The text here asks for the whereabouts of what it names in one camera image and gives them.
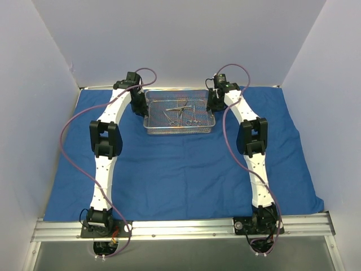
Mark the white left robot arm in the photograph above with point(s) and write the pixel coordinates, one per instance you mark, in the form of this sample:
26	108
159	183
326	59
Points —
106	144

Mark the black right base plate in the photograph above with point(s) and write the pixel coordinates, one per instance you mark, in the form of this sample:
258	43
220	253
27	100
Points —
242	226

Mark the aluminium front rail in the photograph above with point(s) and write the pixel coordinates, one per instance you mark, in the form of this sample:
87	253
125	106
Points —
319	224

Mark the steel surgical scissors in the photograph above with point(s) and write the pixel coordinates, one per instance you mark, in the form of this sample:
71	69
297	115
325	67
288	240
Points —
171	121

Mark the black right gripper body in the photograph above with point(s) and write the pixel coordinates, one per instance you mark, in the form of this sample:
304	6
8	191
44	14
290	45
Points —
214	102

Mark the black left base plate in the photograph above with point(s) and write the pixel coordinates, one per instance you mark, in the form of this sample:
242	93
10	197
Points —
112	229

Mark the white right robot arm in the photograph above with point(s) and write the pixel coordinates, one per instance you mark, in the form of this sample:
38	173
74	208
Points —
251	143

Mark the steel surgical clamp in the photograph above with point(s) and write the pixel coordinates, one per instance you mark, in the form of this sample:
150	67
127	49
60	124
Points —
193	121

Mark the steel surgical forceps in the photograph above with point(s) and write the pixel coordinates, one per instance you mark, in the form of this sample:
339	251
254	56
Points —
179	108

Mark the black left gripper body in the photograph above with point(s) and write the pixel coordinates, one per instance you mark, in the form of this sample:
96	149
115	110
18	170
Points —
140	104

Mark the steel mesh instrument tray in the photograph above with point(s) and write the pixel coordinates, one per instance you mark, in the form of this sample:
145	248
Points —
158	100

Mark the blue surgical cloth wrap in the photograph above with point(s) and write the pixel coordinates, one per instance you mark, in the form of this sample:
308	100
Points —
183	177

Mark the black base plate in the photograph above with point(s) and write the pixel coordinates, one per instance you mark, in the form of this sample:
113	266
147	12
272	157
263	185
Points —
242	226
112	229

